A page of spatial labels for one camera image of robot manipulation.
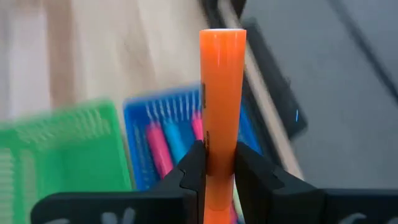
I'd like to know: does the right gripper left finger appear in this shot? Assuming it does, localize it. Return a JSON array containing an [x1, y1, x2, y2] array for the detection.
[[152, 139, 208, 224]]

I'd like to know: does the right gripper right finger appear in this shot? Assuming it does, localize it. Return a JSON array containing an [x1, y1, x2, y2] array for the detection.
[[234, 141, 326, 224]]

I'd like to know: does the yellow-green highlighter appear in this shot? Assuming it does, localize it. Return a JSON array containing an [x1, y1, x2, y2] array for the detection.
[[233, 183, 245, 223]]

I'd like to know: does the teal highlighter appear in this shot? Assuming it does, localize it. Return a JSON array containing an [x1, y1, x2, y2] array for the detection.
[[164, 121, 189, 165]]

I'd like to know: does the pink highlighter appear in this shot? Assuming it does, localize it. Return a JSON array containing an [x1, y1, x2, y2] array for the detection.
[[145, 121, 175, 180], [190, 112, 205, 142]]

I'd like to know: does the orange highlighter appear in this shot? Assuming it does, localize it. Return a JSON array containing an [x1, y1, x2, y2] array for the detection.
[[198, 28, 248, 224]]

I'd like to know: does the blue plastic basket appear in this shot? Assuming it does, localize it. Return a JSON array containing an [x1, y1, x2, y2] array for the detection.
[[123, 83, 265, 191]]

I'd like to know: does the black power strip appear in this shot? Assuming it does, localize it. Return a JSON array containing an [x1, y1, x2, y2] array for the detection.
[[241, 17, 308, 141]]

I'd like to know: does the green plastic basket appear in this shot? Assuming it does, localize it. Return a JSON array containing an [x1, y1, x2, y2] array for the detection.
[[0, 99, 134, 224]]

